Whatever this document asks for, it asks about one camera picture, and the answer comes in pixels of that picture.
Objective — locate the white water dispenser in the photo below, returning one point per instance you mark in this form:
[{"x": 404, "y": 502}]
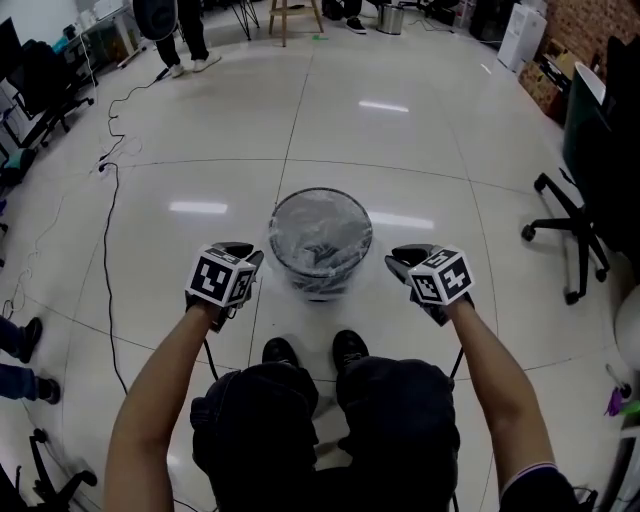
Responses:
[{"x": 522, "y": 40}]

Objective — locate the clear plastic bin bag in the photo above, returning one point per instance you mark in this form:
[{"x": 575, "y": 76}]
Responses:
[{"x": 320, "y": 220}]

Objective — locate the person's right shirt sleeve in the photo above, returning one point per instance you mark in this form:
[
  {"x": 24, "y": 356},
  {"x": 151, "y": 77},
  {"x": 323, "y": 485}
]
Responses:
[{"x": 537, "y": 487}]

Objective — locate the person's right forearm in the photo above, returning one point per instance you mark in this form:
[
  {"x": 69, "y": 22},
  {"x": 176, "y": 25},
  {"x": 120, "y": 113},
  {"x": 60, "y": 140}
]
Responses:
[{"x": 505, "y": 400}]

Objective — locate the silver metal bin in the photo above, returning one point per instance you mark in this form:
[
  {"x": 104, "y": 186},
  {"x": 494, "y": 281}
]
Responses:
[{"x": 391, "y": 19}]

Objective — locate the brown cardboard box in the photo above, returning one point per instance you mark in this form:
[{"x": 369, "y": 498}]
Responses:
[{"x": 542, "y": 87}]

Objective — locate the black monitor on stand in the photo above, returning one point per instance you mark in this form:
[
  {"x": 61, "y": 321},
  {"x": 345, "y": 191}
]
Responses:
[{"x": 9, "y": 45}]

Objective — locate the white round seat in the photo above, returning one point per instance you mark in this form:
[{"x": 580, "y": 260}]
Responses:
[{"x": 631, "y": 330}]

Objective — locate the person's left black shoe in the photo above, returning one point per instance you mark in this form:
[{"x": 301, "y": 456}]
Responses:
[{"x": 280, "y": 350}]

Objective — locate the person's black trousers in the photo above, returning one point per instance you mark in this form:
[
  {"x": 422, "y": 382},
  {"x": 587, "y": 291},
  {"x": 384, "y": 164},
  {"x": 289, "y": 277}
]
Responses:
[{"x": 390, "y": 425}]

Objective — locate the black office chair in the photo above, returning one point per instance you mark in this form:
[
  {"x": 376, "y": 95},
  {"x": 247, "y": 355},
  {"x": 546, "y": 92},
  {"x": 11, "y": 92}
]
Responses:
[
  {"x": 40, "y": 85},
  {"x": 610, "y": 190},
  {"x": 45, "y": 485}
]

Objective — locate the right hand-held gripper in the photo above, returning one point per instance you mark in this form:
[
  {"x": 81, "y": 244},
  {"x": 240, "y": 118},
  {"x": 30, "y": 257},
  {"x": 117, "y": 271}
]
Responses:
[{"x": 442, "y": 277}]

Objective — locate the person's right black shoe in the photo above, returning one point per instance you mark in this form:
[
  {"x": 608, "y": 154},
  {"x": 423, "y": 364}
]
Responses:
[{"x": 350, "y": 347}]

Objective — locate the black mesh waste bin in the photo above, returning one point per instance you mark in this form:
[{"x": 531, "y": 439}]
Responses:
[{"x": 310, "y": 280}]

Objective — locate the person's black shoe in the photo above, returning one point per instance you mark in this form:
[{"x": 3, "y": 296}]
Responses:
[
  {"x": 350, "y": 347},
  {"x": 280, "y": 350}
]

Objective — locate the dark green tub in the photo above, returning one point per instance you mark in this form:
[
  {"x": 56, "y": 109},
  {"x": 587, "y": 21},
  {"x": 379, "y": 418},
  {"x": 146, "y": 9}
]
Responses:
[{"x": 580, "y": 125}]

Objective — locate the purple toy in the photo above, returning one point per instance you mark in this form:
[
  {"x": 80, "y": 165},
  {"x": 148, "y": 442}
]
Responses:
[{"x": 615, "y": 400}]

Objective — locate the person's left forearm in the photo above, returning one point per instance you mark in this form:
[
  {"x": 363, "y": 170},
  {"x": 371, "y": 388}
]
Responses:
[{"x": 150, "y": 410}]

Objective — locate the wooden stool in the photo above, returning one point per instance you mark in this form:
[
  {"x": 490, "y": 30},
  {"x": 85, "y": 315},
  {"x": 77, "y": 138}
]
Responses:
[{"x": 282, "y": 20}]

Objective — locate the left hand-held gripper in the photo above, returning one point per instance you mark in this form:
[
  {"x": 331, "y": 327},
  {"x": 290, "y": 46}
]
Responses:
[{"x": 220, "y": 277}]

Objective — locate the black cabinet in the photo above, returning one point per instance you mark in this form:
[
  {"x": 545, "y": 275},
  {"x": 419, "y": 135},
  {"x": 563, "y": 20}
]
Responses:
[{"x": 492, "y": 20}]

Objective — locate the white low shelf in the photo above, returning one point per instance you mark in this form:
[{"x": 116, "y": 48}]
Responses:
[{"x": 625, "y": 475}]

